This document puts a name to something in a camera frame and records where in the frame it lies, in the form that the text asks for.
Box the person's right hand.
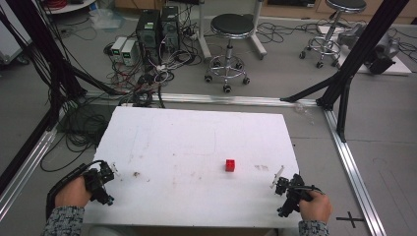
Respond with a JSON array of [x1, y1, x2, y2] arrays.
[[298, 191, 333, 225]]

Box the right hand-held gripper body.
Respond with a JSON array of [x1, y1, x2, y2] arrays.
[[274, 173, 324, 218]]

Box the tangle of floor cables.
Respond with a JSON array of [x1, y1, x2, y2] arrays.
[[38, 6, 210, 173]]

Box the aluminium floor rail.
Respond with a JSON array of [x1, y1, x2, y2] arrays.
[[83, 90, 320, 108], [323, 107, 388, 236], [0, 126, 59, 222]]

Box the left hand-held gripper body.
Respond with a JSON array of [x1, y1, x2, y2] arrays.
[[83, 160, 116, 207]]

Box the black round stool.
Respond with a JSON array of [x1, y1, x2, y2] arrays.
[[203, 13, 257, 94], [298, 0, 368, 70]]

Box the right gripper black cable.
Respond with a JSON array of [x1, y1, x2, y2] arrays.
[[287, 184, 326, 197]]

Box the grey robot device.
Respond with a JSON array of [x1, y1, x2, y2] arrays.
[[336, 23, 401, 76]]

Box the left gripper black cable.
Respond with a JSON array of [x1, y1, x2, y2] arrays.
[[45, 159, 106, 220]]

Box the white table stand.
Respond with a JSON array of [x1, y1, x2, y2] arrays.
[[196, 0, 268, 61]]

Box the black tape cross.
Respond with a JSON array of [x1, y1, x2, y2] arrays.
[[335, 210, 366, 229]]

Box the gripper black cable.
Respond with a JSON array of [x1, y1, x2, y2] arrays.
[[45, 159, 106, 220], [287, 184, 326, 197]]

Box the white floor board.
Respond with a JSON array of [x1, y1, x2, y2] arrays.
[[317, 24, 413, 77]]

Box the clear plastic bag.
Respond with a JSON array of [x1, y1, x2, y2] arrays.
[[89, 7, 126, 31]]

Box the black frame post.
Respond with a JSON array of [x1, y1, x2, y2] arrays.
[[279, 0, 411, 144], [0, 0, 126, 132]]

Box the black computer tower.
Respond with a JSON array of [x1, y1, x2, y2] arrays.
[[159, 5, 181, 54], [135, 8, 162, 66]]

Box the white power supply unit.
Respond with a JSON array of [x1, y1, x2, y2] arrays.
[[120, 38, 139, 67], [110, 35, 128, 63]]

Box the person's left hand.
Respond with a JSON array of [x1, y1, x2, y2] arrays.
[[54, 176, 93, 208]]

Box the round white table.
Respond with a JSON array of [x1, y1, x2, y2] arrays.
[[41, 0, 98, 16]]

